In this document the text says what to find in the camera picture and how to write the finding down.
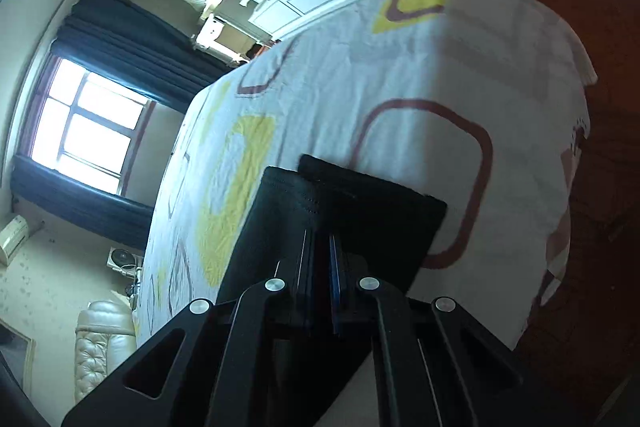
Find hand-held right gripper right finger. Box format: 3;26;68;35
328;233;568;427

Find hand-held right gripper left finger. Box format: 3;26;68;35
61;228;332;427

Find black pants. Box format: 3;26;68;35
202;154;448;427

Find small white fan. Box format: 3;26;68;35
106;247;144;279

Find cream tufted leather headboard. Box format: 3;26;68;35
74;299;139;405

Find white patterned bed sheet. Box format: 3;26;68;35
134;0;599;427

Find cream dressing table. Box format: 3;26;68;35
189;0;274;68

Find framed photograph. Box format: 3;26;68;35
0;319;37;390

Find cream wall air conditioner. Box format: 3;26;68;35
0;214;32;266

